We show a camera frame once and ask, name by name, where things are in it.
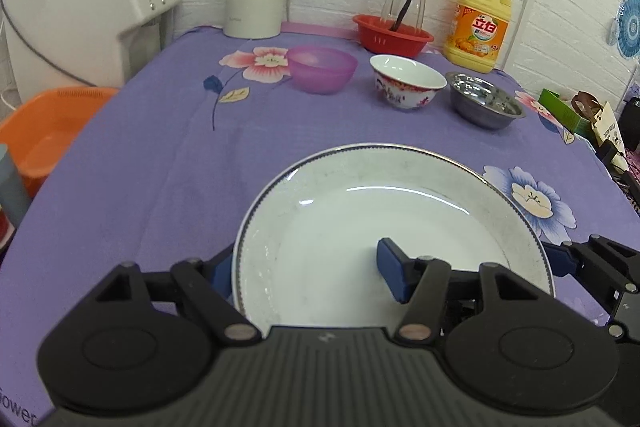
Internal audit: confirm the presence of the white dark-rimmed plate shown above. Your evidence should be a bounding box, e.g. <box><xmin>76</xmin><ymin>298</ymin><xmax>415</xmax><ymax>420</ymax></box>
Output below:
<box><xmin>231</xmin><ymin>144</ymin><xmax>554</xmax><ymax>332</ymax></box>

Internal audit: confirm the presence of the stainless steel bowl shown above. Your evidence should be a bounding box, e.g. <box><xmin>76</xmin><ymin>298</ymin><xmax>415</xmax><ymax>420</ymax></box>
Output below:
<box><xmin>445</xmin><ymin>72</ymin><xmax>526</xmax><ymax>130</ymax></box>

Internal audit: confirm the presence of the white red-patterned ceramic bowl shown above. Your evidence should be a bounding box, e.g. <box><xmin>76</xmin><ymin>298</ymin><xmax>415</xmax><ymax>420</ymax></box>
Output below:
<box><xmin>369</xmin><ymin>54</ymin><xmax>448</xmax><ymax>110</ymax></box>

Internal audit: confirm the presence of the red plastic basket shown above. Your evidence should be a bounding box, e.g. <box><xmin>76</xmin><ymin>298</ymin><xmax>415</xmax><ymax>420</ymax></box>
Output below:
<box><xmin>352</xmin><ymin>14</ymin><xmax>435</xmax><ymax>58</ymax></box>

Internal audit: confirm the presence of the blue round wall decoration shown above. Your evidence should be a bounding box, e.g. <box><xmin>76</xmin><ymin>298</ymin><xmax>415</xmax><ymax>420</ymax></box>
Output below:
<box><xmin>606</xmin><ymin>0</ymin><xmax>640</xmax><ymax>58</ymax></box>

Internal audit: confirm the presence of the green box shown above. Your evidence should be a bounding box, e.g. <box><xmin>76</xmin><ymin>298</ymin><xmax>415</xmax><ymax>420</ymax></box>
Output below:
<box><xmin>538</xmin><ymin>89</ymin><xmax>594</xmax><ymax>139</ymax></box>

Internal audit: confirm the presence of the brown and white paper bag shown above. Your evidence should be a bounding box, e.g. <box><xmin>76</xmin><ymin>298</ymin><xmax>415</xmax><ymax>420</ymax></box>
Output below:
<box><xmin>572</xmin><ymin>91</ymin><xmax>629</xmax><ymax>173</ymax></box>

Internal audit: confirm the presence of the grey cylinder tube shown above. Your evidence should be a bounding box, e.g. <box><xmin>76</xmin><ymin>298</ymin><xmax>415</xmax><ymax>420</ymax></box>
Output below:
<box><xmin>0</xmin><ymin>143</ymin><xmax>32</xmax><ymax>229</ymax></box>

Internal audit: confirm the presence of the purple floral tablecloth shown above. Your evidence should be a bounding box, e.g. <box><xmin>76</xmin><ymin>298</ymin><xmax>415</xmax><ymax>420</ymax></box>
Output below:
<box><xmin>1</xmin><ymin>27</ymin><xmax>639</xmax><ymax>426</ymax></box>

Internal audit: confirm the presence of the white water dispenser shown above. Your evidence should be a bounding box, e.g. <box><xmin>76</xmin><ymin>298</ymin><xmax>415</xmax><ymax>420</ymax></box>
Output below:
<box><xmin>1</xmin><ymin>0</ymin><xmax>180</xmax><ymax>102</ymax></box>

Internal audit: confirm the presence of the orange plastic basin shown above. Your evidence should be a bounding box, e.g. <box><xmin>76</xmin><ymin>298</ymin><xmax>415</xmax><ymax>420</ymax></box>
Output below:
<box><xmin>1</xmin><ymin>87</ymin><xmax>119</xmax><ymax>197</ymax></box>

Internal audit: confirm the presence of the yellow detergent bottle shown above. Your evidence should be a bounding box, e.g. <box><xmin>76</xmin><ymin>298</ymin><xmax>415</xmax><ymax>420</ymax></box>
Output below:
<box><xmin>442</xmin><ymin>0</ymin><xmax>512</xmax><ymax>74</ymax></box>

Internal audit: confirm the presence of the purple plastic bowl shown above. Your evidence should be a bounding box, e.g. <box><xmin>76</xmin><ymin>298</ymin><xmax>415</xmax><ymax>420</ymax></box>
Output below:
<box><xmin>286</xmin><ymin>46</ymin><xmax>358</xmax><ymax>94</ymax></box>

